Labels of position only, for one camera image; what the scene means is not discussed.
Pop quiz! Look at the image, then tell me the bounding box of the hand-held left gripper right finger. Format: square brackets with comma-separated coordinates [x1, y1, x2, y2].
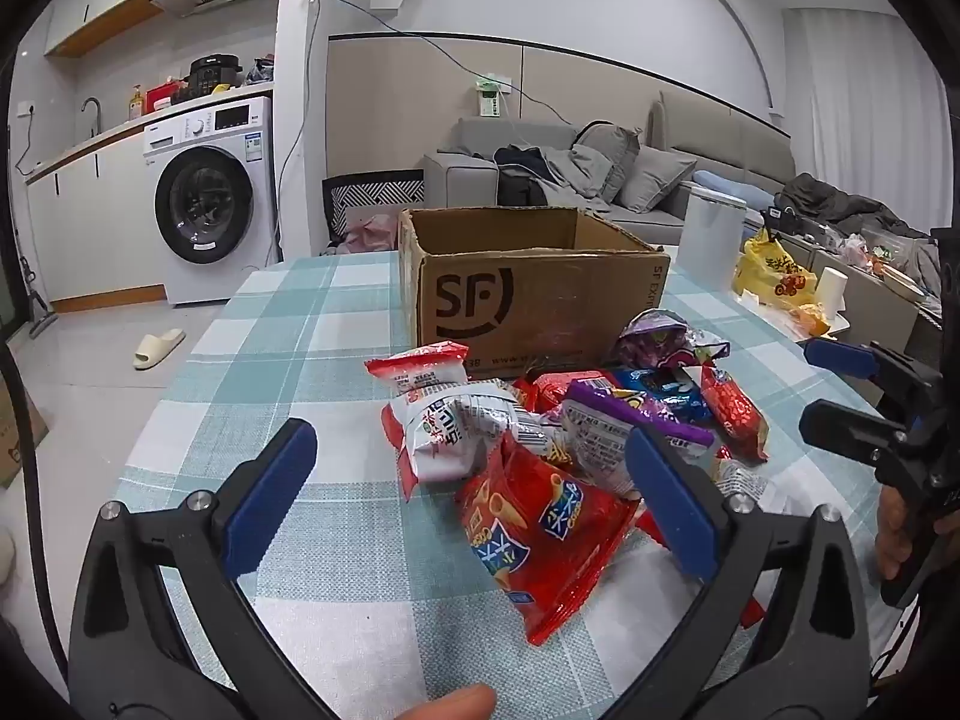
[625, 426, 871, 720]

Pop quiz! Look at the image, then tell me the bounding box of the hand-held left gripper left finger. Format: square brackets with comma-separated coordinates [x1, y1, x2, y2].
[67, 418, 338, 720]

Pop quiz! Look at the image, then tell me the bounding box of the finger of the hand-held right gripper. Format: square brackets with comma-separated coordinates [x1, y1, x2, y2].
[799, 399, 931, 481]
[804, 337, 946, 421]

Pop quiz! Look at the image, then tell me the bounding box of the purple snack packet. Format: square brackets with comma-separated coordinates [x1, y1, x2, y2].
[616, 310, 731, 370]
[559, 377, 715, 500]

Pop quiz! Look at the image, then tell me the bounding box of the narrow red snack packet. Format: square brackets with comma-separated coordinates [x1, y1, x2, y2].
[697, 361, 771, 464]

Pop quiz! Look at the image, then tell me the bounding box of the blue cookie packet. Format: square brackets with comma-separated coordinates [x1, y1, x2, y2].
[611, 366, 710, 425]

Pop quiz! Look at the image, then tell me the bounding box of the red cone snack packet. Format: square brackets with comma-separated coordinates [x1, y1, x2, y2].
[455, 431, 640, 647]

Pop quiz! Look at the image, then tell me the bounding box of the large white red snack packet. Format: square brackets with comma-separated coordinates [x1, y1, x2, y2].
[381, 382, 526, 502]

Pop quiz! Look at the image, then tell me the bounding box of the small white red snack packet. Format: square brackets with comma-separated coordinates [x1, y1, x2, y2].
[365, 343, 470, 395]

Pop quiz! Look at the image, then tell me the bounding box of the brown cardboard box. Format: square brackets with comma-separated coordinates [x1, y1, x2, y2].
[397, 206, 671, 382]

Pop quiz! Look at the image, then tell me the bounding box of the person's right hand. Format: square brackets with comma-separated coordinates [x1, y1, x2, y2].
[876, 484, 935, 582]

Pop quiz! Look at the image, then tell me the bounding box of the person's left hand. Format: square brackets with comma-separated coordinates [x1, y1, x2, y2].
[397, 684, 497, 720]

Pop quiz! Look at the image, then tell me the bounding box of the white paper roll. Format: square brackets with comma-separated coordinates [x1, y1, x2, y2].
[814, 266, 848, 316]

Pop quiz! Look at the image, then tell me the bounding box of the white side table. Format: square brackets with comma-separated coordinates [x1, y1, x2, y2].
[675, 240, 938, 361]

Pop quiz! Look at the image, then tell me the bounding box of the yellow plastic bag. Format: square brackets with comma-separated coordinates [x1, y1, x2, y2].
[733, 229, 833, 336]

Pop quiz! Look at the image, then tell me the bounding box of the dark green jacket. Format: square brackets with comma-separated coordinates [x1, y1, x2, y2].
[776, 172, 932, 242]

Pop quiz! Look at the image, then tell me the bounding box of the green white checked tablecloth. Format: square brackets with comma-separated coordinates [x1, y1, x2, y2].
[112, 244, 901, 720]

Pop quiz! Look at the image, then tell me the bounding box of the white cylindrical bin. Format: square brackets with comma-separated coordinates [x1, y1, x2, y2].
[679, 187, 748, 293]

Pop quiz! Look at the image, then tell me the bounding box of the beige slipper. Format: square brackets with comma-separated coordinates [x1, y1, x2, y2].
[133, 328, 186, 370]

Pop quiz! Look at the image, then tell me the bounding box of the light blue blanket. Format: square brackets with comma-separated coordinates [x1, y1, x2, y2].
[691, 169, 767, 205]

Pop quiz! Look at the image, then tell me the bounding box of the grey pillow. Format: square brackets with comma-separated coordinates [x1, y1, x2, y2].
[615, 146, 698, 215]
[574, 124, 642, 200]

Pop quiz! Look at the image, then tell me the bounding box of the pink plastic bag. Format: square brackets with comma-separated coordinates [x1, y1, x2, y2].
[337, 214, 398, 254]

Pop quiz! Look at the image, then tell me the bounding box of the white washing machine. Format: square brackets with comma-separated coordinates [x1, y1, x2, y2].
[142, 94, 278, 308]

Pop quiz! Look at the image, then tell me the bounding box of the black white patterned basket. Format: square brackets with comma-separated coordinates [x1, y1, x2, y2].
[322, 170, 425, 245]

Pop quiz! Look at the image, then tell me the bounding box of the white kitchen base cabinet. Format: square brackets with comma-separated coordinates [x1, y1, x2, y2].
[26, 120, 167, 314]

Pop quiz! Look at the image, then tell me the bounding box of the pile of grey dark clothes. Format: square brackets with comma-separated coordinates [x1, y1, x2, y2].
[493, 141, 614, 209]

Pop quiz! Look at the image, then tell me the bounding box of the grey sofa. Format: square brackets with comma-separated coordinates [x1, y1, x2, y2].
[424, 94, 797, 241]

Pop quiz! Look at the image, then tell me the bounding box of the black pressure cooker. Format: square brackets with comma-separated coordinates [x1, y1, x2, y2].
[187, 54, 241, 96]

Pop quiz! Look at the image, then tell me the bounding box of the thin dark cable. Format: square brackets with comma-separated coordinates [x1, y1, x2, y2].
[315, 0, 580, 127]

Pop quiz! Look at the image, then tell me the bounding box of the white wall cabinet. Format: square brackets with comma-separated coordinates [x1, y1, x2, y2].
[43, 0, 164, 59]

